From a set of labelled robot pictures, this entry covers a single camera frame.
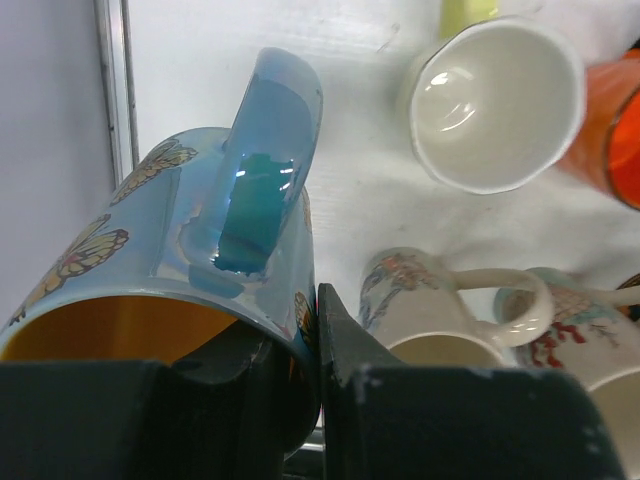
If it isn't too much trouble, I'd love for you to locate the black mug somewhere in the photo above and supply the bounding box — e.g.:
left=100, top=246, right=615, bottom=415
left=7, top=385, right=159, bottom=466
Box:
left=618, top=273, right=640, bottom=289

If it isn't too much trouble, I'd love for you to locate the orange mug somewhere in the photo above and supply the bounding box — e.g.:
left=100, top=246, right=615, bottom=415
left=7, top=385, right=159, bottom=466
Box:
left=557, top=46, right=639, bottom=210

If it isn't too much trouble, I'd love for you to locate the pale yellow mug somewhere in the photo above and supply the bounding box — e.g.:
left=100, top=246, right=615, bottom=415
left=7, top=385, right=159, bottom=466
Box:
left=396, top=1, right=587, bottom=195

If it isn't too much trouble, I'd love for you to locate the cream floral mug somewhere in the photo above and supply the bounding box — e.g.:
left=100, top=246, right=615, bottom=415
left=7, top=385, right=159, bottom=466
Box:
left=358, top=247, right=554, bottom=368

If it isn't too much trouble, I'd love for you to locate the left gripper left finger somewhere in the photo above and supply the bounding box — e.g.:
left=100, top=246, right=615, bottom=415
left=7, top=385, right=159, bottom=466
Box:
left=1, top=334, right=318, bottom=479

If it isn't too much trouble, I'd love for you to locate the beige floral mug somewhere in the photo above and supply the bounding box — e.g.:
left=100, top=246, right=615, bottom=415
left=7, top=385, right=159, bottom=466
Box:
left=516, top=267, right=639, bottom=479

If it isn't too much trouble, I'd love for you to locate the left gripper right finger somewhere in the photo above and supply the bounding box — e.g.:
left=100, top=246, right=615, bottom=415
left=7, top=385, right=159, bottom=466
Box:
left=318, top=284, right=625, bottom=479

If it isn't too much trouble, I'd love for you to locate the blue teal mug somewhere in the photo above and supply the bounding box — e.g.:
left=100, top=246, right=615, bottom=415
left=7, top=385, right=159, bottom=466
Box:
left=1, top=48, right=323, bottom=453

